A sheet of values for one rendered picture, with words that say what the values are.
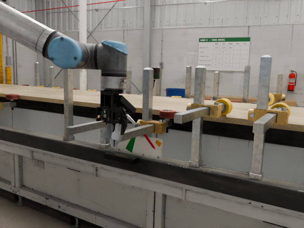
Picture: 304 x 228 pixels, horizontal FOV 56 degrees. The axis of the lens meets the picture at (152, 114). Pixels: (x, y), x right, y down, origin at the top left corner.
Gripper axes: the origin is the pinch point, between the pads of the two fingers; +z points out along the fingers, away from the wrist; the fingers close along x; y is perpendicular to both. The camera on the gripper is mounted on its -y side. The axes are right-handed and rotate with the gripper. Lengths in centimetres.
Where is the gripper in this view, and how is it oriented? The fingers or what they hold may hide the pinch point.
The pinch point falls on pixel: (116, 143)
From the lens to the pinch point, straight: 108.5
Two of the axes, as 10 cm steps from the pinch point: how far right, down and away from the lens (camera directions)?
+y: -5.1, 0.9, -8.6
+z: -0.4, 9.9, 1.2
